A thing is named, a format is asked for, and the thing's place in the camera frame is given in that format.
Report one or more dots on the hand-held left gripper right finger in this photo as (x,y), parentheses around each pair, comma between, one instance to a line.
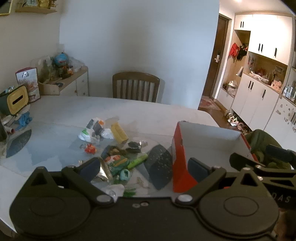
(196,168)

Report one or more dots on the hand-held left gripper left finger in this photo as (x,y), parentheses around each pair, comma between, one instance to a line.
(90,167)

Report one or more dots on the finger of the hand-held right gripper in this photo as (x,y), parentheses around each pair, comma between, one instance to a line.
(248,160)
(278,153)

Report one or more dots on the red cardboard box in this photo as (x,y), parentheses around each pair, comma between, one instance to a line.
(182,160)

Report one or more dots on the brown mushroom toy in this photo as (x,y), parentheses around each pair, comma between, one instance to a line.
(115,150)

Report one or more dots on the white plastic bag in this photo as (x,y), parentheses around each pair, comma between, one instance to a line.
(89,134)

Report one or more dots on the light green tube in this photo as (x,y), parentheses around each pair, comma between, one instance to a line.
(138,161)

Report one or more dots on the silver foil wrapper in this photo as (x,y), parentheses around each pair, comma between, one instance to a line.
(104,171)

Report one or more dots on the small red wrapper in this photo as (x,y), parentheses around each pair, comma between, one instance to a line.
(90,148)

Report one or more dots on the green jacket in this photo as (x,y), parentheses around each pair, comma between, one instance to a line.
(259,143)

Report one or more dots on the green orange snack packet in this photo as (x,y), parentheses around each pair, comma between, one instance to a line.
(116,162)

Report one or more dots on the light blue printed table mat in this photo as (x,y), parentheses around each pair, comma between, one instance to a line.
(57,143)

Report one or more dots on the pair of light sandals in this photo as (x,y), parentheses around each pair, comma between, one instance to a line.
(232,119)

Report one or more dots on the yellow carton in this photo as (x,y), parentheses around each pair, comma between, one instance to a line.
(119,133)

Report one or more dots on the dark tea leaf packet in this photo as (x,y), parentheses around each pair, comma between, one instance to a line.
(134,147)

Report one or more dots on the white hallway cabinet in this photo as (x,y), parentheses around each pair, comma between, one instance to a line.
(261,92)

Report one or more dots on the patterned doormat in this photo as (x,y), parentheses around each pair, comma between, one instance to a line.
(209,103)

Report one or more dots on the blue cloth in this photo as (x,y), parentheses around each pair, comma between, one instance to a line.
(23,119)

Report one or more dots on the white wooden sideboard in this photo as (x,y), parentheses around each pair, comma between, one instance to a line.
(79,82)

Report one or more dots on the beige wooden tray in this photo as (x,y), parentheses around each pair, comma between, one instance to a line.
(49,87)

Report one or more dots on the wooden dining chair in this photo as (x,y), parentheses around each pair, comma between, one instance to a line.
(136,87)

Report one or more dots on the green yellow tissue box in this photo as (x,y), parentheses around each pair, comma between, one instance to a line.
(15,99)

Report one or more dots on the dark brown door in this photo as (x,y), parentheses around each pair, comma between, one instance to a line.
(217,60)

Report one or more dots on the clear plastic bag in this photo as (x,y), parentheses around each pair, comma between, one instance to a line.
(75,63)

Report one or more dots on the red hanging cloth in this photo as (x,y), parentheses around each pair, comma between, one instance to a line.
(234,49)

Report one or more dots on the blue round package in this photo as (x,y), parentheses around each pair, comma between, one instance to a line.
(61,59)

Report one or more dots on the wooden wall shelf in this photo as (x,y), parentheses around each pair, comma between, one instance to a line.
(34,9)

